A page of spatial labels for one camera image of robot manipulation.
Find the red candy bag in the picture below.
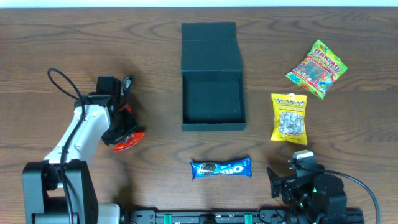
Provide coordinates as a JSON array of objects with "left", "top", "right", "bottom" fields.
[{"left": 113, "top": 103, "right": 146, "bottom": 152}]

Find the blue Oreo cookie pack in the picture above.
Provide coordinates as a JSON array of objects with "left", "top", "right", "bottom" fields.
[{"left": 190, "top": 157, "right": 252, "bottom": 180}]

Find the yellow snack bag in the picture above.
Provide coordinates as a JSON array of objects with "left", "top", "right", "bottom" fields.
[{"left": 271, "top": 93, "right": 308, "bottom": 145}]

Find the green Haribo gummy bag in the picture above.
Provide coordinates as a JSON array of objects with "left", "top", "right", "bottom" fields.
[{"left": 286, "top": 40, "right": 348, "bottom": 99}]

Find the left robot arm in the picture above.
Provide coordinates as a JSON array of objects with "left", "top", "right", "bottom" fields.
[{"left": 22, "top": 76, "right": 138, "bottom": 223}]

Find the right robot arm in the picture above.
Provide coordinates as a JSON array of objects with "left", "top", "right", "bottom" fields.
[{"left": 267, "top": 158, "right": 347, "bottom": 223}]

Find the small black wrapped bar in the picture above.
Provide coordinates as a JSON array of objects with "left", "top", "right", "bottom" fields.
[{"left": 121, "top": 75, "right": 133, "bottom": 97}]

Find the black open gift box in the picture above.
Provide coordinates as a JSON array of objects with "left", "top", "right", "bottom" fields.
[{"left": 181, "top": 22, "right": 247, "bottom": 131}]

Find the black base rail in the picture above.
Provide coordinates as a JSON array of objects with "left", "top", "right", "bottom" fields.
[{"left": 119, "top": 209, "right": 364, "bottom": 224}]

